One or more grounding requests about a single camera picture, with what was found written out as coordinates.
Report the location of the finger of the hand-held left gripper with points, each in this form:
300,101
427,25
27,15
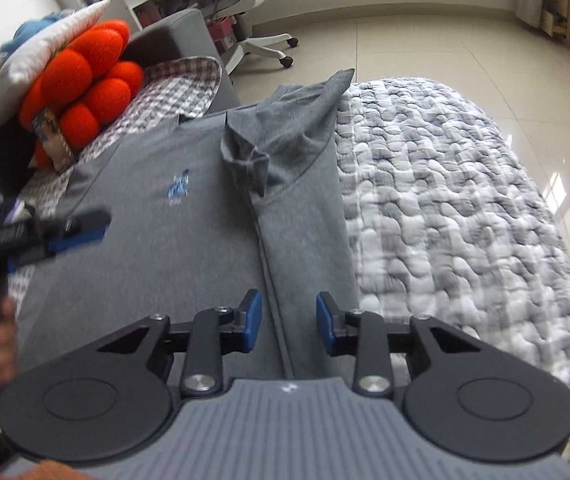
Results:
77,242
85,221

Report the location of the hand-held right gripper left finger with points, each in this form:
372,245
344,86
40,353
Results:
251,320

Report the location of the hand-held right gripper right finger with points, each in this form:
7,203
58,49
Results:
327,322

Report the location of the grey sweatshirt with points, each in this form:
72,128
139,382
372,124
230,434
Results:
165,260

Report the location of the photo card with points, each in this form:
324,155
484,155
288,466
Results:
55,137

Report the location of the orange tomato cushion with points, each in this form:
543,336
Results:
95,95

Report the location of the grey white quilted blanket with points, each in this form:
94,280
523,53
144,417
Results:
440,210

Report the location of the checked grey cushion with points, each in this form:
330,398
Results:
175,80

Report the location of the white pillow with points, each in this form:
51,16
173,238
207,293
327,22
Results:
50,45

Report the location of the blue plush toy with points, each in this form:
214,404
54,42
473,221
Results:
35,27

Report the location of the red storage box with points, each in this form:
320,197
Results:
225,35

